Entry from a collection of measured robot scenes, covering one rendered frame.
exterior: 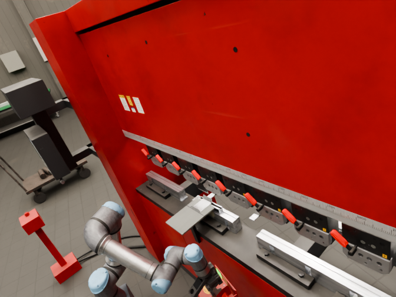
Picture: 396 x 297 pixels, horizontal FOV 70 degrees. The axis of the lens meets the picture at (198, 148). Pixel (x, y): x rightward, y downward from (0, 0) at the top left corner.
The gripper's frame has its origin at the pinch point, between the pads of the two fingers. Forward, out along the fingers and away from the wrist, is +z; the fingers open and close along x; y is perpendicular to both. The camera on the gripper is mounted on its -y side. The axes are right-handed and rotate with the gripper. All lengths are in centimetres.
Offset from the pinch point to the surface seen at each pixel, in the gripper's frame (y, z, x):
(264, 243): 36.3, -8.1, -0.6
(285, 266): 35.8, -3.7, -15.1
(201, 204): 26, -14, 46
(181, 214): 12, -15, 49
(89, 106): 1, -84, 127
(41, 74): -46, -57, 1073
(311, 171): 47, -65, -33
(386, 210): 50, -58, -56
